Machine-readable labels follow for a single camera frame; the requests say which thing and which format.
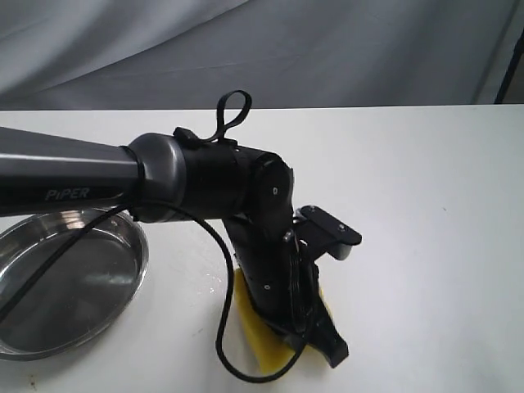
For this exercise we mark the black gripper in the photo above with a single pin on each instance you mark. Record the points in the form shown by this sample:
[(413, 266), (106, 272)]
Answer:
[(282, 280)]

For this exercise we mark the yellow sponge block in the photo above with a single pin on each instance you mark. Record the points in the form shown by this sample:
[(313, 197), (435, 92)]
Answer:
[(270, 351)]

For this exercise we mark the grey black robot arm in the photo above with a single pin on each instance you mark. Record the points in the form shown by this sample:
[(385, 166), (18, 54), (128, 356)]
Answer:
[(181, 177)]

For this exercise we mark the round steel dish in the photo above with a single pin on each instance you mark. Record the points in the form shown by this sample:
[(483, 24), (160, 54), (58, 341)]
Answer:
[(82, 294)]

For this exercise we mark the black stand pole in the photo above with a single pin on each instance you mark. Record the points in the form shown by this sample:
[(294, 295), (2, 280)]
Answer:
[(510, 72)]

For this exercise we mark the grey backdrop cloth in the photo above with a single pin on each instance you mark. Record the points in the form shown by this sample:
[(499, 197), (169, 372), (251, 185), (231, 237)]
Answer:
[(152, 55)]

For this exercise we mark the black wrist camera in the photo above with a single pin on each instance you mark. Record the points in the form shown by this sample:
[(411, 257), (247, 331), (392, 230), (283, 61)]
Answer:
[(322, 233)]

